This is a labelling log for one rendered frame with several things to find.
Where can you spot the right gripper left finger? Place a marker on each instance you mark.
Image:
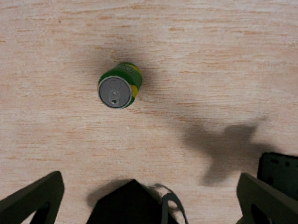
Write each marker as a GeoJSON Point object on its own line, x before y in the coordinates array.
{"type": "Point", "coordinates": [43, 196]}

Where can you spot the black fabric bag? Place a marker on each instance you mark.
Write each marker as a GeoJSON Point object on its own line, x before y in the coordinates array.
{"type": "Point", "coordinates": [131, 204]}

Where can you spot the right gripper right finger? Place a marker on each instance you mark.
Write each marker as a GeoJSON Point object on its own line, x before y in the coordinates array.
{"type": "Point", "coordinates": [257, 198]}

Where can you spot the green and yellow drink can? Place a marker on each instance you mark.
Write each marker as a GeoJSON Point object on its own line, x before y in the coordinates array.
{"type": "Point", "coordinates": [118, 88]}

